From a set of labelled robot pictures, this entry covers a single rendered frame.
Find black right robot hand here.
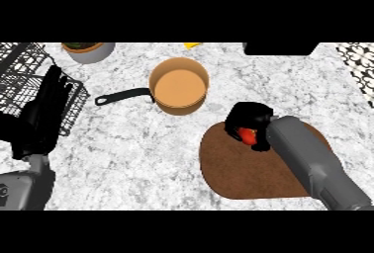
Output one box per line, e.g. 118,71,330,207
223,101,276,153

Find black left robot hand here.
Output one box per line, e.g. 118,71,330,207
0,64,75,161

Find red tomato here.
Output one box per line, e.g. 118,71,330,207
237,126,259,146

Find brown wooden cutting board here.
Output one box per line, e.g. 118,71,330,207
197,121,333,201

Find grey plant pot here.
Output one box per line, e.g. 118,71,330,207
61,42,117,65

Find black appliance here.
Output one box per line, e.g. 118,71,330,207
241,42,319,56

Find black wire basket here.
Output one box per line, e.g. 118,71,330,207
0,42,92,137

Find copper pot with black handle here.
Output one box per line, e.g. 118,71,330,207
93,56,211,117

